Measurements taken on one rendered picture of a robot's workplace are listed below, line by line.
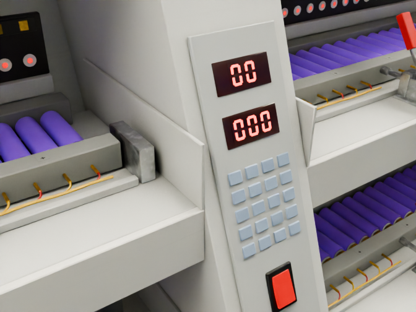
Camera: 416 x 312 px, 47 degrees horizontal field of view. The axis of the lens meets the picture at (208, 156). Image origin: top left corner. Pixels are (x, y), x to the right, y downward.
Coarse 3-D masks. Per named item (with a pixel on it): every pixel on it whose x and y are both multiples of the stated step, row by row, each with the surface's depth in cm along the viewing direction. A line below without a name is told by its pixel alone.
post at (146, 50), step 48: (96, 0) 37; (144, 0) 31; (192, 0) 30; (240, 0) 32; (96, 48) 40; (144, 48) 33; (144, 96) 35; (192, 96) 31; (288, 96) 35; (192, 288) 38
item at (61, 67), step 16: (0, 0) 42; (16, 0) 43; (32, 0) 44; (48, 0) 45; (48, 16) 45; (48, 32) 45; (64, 32) 46; (48, 48) 45; (64, 48) 46; (48, 64) 45; (64, 64) 46; (64, 80) 46; (80, 96) 47
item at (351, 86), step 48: (288, 0) 55; (336, 0) 59; (384, 0) 64; (288, 48) 54; (336, 48) 55; (384, 48) 56; (336, 96) 47; (384, 96) 48; (336, 144) 40; (384, 144) 42; (336, 192) 41
